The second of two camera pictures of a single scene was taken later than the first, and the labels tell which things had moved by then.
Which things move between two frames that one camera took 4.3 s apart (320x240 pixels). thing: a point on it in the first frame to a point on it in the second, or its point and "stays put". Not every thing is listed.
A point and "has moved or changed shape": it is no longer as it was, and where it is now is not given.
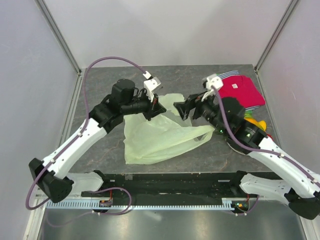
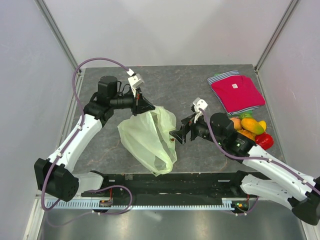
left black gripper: x=156 y=108 to x=140 y=104
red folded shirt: x=242 y=88 stays put
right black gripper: x=195 y=100 to x=187 y=124
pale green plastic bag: x=164 y=137 has moved or changed shape
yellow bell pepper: x=262 y=125 stays put
